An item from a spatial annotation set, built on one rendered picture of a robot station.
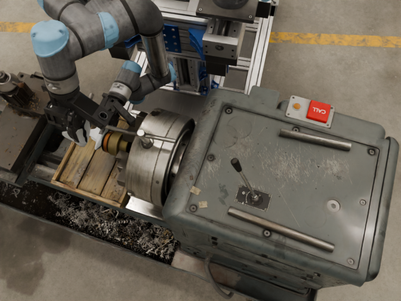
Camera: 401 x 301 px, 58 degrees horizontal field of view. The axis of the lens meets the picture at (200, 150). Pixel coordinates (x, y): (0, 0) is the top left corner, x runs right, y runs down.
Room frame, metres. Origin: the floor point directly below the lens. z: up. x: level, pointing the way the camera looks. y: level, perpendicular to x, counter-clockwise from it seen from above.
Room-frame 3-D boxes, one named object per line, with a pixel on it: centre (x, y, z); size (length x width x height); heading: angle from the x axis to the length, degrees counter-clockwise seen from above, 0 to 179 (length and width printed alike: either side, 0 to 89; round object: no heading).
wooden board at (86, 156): (0.59, 0.38, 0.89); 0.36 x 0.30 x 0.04; 155
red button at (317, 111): (0.49, -0.36, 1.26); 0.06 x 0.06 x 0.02; 65
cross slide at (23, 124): (0.76, 0.70, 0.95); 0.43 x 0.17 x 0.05; 155
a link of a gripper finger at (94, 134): (0.58, 0.36, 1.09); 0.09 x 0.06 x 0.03; 155
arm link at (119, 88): (0.75, 0.27, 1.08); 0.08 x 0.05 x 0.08; 65
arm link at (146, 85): (0.83, 0.23, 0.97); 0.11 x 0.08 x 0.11; 114
